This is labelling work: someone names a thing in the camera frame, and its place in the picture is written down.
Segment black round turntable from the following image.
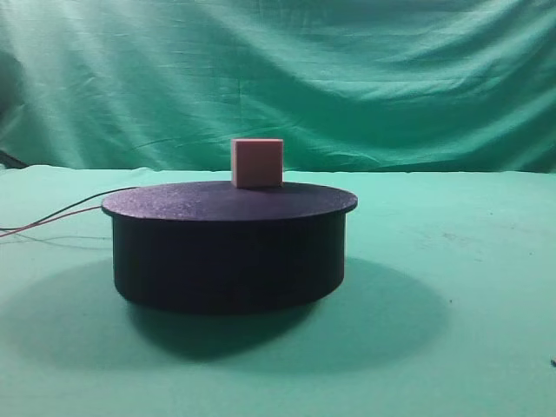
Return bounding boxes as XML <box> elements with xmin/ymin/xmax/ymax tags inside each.
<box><xmin>102</xmin><ymin>181</ymin><xmax>358</xmax><ymax>314</ymax></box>

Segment pink cube block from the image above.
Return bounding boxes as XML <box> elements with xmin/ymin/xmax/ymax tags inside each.
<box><xmin>231</xmin><ymin>138</ymin><xmax>284</xmax><ymax>189</ymax></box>

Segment green backdrop cloth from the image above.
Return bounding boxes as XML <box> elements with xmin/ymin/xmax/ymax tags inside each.
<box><xmin>1</xmin><ymin>1</ymin><xmax>555</xmax><ymax>172</ymax></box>

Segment green table cloth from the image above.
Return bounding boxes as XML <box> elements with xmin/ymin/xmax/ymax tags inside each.
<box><xmin>1</xmin><ymin>166</ymin><xmax>555</xmax><ymax>416</ymax></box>

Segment black wire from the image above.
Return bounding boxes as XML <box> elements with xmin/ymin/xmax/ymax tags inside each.
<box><xmin>0</xmin><ymin>187</ymin><xmax>134</xmax><ymax>232</ymax></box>

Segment red wire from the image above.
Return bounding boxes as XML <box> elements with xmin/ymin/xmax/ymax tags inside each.
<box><xmin>0</xmin><ymin>206</ymin><xmax>103</xmax><ymax>238</ymax></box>

